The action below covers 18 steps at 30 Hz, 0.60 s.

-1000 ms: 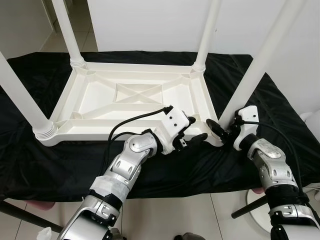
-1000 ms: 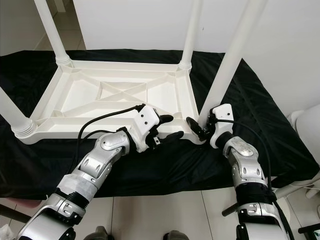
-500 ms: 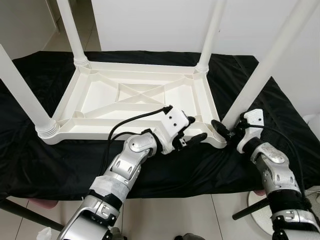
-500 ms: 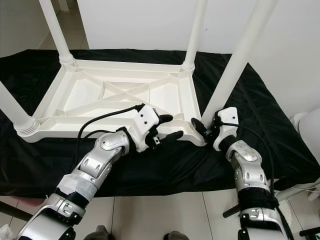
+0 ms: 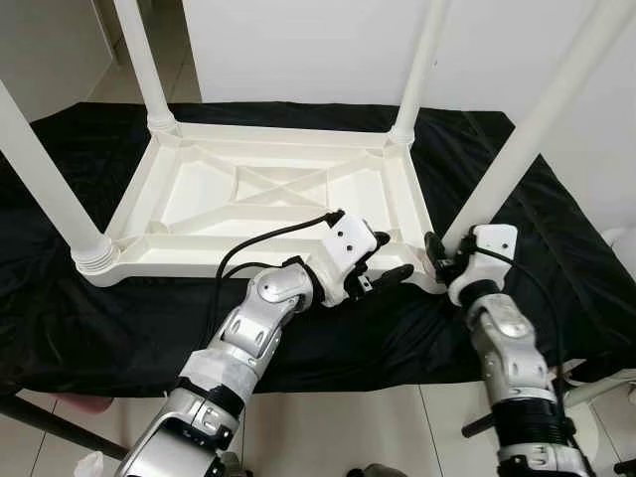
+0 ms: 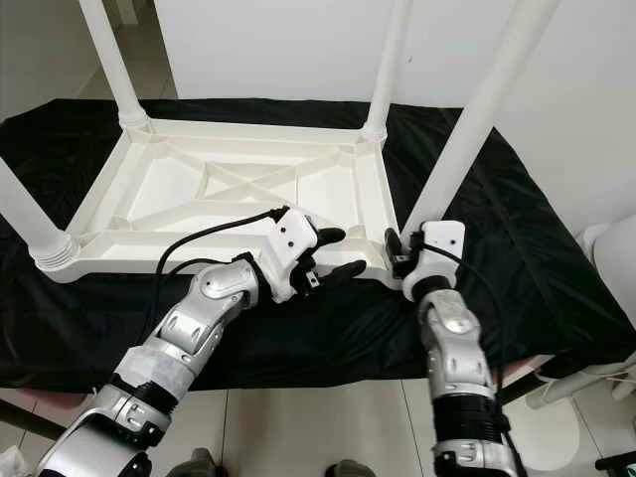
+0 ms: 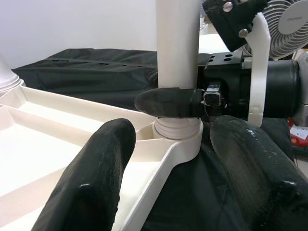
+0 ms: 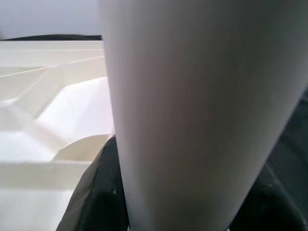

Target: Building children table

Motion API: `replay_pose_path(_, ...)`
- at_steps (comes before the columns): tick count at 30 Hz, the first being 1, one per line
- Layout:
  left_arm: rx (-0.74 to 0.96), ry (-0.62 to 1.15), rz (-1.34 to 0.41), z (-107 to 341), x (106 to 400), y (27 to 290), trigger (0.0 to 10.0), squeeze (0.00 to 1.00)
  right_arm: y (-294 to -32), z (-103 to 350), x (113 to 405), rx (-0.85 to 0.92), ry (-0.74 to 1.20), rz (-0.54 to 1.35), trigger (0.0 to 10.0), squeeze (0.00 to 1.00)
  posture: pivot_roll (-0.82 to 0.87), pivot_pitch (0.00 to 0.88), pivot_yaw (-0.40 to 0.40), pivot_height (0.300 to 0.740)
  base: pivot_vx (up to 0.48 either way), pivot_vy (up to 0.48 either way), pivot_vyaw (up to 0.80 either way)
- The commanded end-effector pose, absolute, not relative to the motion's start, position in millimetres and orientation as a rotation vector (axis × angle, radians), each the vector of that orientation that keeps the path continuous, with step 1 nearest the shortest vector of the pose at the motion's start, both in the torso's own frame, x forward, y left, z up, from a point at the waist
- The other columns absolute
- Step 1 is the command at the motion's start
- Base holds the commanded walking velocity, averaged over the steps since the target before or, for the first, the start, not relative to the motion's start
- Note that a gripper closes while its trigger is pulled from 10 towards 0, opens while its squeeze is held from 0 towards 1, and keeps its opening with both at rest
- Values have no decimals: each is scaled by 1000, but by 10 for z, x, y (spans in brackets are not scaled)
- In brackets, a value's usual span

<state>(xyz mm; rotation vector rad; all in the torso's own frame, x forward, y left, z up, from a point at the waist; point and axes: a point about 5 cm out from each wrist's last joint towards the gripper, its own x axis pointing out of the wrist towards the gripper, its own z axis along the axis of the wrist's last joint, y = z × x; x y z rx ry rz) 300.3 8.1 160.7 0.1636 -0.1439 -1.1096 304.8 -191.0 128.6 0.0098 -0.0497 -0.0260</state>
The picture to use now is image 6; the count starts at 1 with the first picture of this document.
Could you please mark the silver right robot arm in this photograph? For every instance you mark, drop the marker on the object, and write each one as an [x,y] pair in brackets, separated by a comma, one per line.
[457,348]

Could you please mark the black cloth table cover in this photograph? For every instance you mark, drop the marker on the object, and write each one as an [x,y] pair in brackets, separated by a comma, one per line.
[537,318]

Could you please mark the black stand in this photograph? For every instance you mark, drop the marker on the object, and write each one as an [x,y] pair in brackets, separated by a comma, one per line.
[616,460]

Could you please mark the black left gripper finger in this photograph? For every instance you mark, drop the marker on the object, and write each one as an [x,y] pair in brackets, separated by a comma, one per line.
[330,237]
[340,274]

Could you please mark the grey robot foot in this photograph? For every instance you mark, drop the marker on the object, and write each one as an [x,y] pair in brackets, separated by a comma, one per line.
[346,470]
[197,467]

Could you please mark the white plastic table top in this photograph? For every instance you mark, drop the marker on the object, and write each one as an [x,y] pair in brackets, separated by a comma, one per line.
[229,184]

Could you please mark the grey right robot foot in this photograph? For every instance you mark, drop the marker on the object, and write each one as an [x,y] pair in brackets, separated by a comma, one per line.
[346,470]

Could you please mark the grey left robot foot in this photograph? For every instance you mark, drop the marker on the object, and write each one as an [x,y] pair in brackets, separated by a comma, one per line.
[197,467]

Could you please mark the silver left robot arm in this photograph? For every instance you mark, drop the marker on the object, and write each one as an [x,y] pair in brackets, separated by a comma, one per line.
[209,318]

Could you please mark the white crumpled plastic wrap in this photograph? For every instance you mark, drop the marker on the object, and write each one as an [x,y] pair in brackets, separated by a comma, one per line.
[12,463]

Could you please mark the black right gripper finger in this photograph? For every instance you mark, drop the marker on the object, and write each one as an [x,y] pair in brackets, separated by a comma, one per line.
[394,248]

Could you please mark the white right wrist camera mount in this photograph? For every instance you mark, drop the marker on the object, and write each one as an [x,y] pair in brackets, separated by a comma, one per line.
[442,238]

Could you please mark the black metal table leg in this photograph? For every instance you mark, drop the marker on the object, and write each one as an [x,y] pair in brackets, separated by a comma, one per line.
[519,388]
[25,419]

